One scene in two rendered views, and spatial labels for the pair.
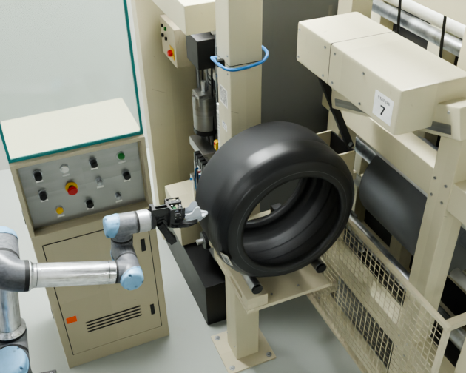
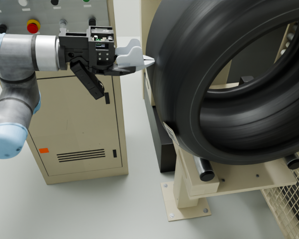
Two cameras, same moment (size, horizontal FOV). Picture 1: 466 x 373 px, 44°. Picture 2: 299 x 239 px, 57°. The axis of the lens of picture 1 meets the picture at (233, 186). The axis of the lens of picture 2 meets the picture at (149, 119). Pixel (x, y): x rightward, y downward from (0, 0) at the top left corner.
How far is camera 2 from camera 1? 1.40 m
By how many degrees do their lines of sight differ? 13
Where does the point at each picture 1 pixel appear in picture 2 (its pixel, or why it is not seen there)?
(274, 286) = (227, 171)
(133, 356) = (96, 185)
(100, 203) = not seen: hidden behind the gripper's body
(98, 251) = (63, 96)
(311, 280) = (274, 172)
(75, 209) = not seen: hidden behind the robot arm
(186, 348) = (139, 188)
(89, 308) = (59, 144)
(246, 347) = (187, 201)
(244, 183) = (222, 9)
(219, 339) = (166, 187)
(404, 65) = not seen: outside the picture
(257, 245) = (217, 119)
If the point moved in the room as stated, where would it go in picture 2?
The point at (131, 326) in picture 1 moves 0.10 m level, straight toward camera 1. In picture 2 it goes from (96, 163) to (94, 176)
